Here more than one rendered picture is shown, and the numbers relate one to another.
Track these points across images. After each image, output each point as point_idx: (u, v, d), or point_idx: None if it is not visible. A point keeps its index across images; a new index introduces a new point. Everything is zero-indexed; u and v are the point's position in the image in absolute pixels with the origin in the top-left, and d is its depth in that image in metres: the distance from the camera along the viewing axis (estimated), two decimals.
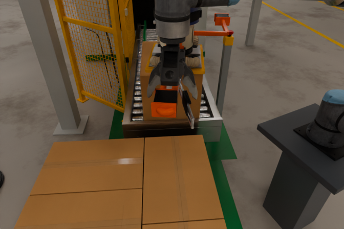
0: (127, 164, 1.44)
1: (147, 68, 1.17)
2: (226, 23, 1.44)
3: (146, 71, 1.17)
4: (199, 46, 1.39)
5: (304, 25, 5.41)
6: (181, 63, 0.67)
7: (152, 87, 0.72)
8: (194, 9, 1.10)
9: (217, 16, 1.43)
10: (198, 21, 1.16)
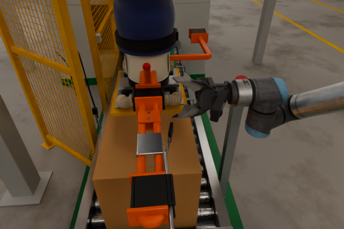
0: None
1: (113, 111, 0.89)
2: (204, 40, 1.21)
3: (112, 115, 0.89)
4: (175, 70, 1.14)
5: (318, 37, 4.76)
6: (212, 106, 0.77)
7: (188, 84, 0.72)
8: (167, 33, 0.83)
9: (193, 32, 1.19)
10: (173, 47, 0.89)
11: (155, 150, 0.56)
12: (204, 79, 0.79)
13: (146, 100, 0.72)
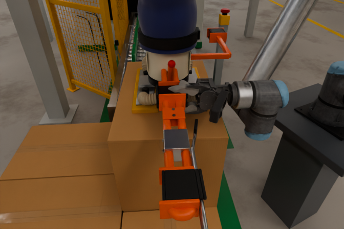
0: None
1: (134, 108, 0.90)
2: (222, 39, 1.21)
3: (133, 112, 0.90)
4: (193, 69, 1.15)
5: None
6: (212, 107, 0.77)
7: (184, 90, 0.73)
8: (190, 32, 0.84)
9: (212, 32, 1.20)
10: (195, 45, 0.90)
11: (183, 145, 0.56)
12: (205, 80, 0.79)
13: (169, 97, 0.72)
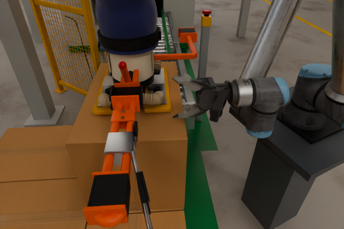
0: None
1: (95, 110, 0.89)
2: (193, 39, 1.20)
3: (94, 114, 0.89)
4: (162, 70, 1.14)
5: (299, 18, 5.26)
6: None
7: (188, 84, 0.71)
8: (148, 32, 0.83)
9: (182, 32, 1.19)
10: (156, 46, 0.89)
11: (124, 149, 0.55)
12: (205, 79, 0.79)
13: (122, 99, 0.71)
